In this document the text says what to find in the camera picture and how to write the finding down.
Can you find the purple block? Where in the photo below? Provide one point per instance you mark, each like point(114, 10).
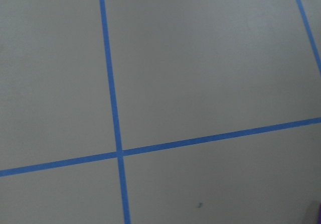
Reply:
point(315, 214)

